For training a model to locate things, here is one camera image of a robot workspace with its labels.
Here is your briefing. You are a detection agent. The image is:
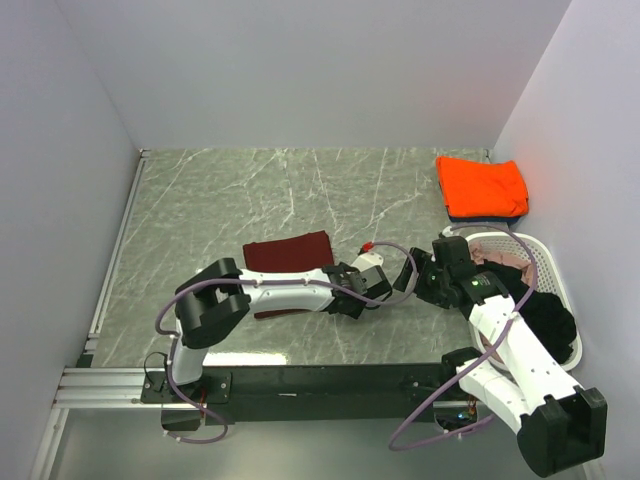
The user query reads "dark red t-shirt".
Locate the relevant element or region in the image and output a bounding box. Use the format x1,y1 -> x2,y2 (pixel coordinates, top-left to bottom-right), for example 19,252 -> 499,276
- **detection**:
242,229 -> 336,321

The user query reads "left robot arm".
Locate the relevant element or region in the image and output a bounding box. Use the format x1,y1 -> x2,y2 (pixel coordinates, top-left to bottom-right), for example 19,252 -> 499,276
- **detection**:
164,258 -> 392,402

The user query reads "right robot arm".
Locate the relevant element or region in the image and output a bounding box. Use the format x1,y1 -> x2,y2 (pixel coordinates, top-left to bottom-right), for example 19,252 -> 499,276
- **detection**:
406,237 -> 608,478

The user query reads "pink garment in basket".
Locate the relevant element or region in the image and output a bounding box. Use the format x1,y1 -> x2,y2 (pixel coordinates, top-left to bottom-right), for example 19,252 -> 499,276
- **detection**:
469,239 -> 539,339

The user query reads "folded orange t-shirt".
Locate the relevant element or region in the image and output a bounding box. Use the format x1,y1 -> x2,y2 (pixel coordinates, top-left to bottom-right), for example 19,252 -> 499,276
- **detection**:
436,156 -> 529,222

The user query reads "folded blue t-shirt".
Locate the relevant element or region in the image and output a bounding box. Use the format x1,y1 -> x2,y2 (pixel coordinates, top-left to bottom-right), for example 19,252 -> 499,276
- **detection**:
441,186 -> 529,224

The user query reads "white plastic laundry basket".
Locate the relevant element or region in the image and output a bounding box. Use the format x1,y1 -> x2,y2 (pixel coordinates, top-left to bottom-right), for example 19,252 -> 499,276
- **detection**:
466,231 -> 583,372

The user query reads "black garment in basket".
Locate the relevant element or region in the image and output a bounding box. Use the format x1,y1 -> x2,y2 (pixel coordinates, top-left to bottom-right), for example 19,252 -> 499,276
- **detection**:
478,260 -> 577,364

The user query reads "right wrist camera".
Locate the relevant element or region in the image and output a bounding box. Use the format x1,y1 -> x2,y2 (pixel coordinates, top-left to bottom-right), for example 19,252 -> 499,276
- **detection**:
432,236 -> 475,276

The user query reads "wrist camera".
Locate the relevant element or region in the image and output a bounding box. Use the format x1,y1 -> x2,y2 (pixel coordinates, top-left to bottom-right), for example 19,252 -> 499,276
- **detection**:
432,236 -> 475,276
351,251 -> 392,302

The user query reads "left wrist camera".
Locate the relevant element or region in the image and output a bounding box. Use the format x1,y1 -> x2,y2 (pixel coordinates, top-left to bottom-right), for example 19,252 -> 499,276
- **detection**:
351,251 -> 392,302

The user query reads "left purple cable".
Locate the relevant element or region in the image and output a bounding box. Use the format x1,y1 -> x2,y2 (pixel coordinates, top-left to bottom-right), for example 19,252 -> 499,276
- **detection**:
155,241 -> 419,443

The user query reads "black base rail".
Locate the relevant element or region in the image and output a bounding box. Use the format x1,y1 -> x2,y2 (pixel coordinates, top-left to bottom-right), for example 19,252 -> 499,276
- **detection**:
140,363 -> 497,432

